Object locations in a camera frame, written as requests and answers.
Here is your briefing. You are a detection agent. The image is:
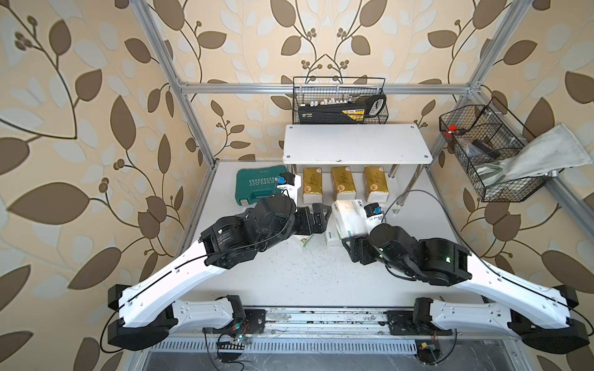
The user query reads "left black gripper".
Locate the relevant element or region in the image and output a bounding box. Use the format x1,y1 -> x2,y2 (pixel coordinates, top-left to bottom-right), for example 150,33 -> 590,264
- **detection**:
254,205 -> 336,258

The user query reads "white tissue pack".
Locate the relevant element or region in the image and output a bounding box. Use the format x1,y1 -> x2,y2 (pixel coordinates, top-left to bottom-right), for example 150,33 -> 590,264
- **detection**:
332,199 -> 373,240
323,226 -> 341,247
291,235 -> 312,247

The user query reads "gold tissue pack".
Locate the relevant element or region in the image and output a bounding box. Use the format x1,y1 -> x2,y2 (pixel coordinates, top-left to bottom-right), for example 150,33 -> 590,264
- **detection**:
303,168 -> 323,204
364,166 -> 390,203
330,166 -> 357,201

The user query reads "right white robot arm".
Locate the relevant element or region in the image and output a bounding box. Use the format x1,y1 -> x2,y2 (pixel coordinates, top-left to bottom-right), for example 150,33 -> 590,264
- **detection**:
342,224 -> 591,354

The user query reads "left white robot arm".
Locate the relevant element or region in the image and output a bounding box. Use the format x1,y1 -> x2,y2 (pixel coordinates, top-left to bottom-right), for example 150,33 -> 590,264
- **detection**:
102,194 -> 332,351

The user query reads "white two-tier shelf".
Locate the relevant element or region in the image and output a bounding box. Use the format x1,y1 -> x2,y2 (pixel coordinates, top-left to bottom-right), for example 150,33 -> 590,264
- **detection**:
282,123 -> 434,205

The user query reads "green plastic tool case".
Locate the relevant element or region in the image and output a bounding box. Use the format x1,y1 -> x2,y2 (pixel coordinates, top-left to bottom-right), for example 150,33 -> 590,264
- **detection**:
235,165 -> 287,207

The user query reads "black yellow tool box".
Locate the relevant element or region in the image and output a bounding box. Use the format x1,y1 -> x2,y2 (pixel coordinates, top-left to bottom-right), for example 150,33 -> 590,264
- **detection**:
294,94 -> 388,125

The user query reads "white cloth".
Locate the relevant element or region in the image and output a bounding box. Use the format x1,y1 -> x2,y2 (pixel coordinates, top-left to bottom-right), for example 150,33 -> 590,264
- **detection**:
497,124 -> 593,182

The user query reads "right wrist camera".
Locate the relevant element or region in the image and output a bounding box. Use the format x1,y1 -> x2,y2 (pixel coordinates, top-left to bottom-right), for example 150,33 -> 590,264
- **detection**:
364,203 -> 385,233

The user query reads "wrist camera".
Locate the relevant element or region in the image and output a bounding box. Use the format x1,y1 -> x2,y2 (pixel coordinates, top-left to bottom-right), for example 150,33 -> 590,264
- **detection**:
364,203 -> 385,233
276,172 -> 303,204

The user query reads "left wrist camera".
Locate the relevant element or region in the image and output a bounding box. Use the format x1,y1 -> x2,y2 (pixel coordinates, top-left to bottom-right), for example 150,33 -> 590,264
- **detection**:
276,172 -> 303,204

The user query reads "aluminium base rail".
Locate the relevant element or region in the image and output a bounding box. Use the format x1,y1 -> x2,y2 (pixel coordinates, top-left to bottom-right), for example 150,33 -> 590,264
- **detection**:
170,298 -> 519,338

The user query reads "back black wire basket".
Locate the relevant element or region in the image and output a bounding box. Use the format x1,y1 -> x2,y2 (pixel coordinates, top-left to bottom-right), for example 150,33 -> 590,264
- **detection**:
292,75 -> 386,125

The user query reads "side black wire basket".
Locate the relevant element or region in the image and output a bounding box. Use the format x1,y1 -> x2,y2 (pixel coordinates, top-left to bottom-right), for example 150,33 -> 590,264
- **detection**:
439,97 -> 556,203

